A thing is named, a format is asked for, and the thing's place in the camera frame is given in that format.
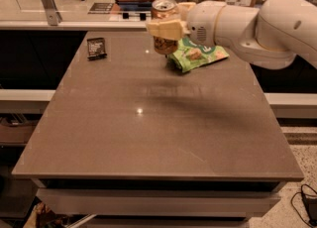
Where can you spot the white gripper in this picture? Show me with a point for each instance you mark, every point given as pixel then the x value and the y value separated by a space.
pixel 200 24

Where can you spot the orange soda can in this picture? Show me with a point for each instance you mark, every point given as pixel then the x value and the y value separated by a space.
pixel 162 11

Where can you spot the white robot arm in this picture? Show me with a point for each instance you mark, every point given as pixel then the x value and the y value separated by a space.
pixel 270 36

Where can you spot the green snack bag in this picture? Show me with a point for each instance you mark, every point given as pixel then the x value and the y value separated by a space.
pixel 189 56

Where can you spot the dark floor sign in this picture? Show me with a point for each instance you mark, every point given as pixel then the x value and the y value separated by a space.
pixel 101 8

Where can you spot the left metal glass bracket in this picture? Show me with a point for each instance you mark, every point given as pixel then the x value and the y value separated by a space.
pixel 52 13

